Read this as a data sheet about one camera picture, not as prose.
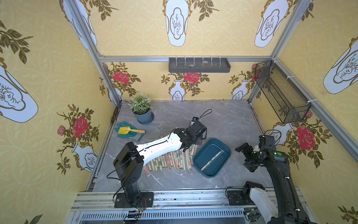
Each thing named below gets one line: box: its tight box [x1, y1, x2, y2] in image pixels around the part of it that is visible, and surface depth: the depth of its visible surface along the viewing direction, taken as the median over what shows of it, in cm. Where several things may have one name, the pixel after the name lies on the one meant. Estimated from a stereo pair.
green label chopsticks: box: [170, 151, 176, 168], surface depth 90 cm
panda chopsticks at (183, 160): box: [180, 149, 186, 171], surface depth 89 cm
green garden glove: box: [114, 121, 146, 141], surface depth 102 cm
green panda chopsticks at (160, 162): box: [157, 155, 163, 171], surface depth 87 cm
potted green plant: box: [127, 93, 155, 125], surface depth 99 cm
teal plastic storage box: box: [192, 137, 232, 179], surface depth 90 cm
